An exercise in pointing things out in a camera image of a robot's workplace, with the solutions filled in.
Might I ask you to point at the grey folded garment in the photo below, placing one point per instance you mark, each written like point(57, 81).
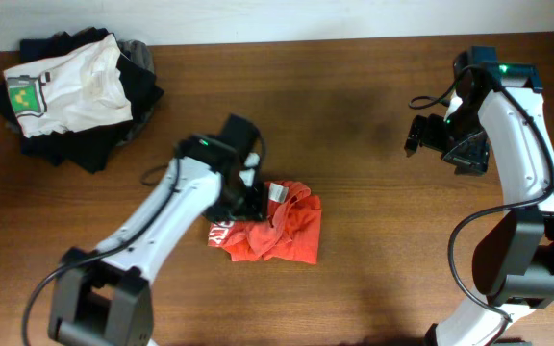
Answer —
point(138, 53)

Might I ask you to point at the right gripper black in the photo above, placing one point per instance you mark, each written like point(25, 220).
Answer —
point(431, 136)

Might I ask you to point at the navy folded garment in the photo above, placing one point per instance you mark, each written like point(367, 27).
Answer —
point(42, 147)

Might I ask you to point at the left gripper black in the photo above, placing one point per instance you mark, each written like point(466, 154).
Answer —
point(238, 211)

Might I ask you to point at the orange red t-shirt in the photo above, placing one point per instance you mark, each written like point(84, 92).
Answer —
point(290, 232)

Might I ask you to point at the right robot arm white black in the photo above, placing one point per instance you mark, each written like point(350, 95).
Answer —
point(494, 112)

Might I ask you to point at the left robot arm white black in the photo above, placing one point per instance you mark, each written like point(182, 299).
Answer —
point(104, 297)

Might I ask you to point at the white folded t-shirt green print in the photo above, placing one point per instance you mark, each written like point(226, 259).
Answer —
point(72, 93)

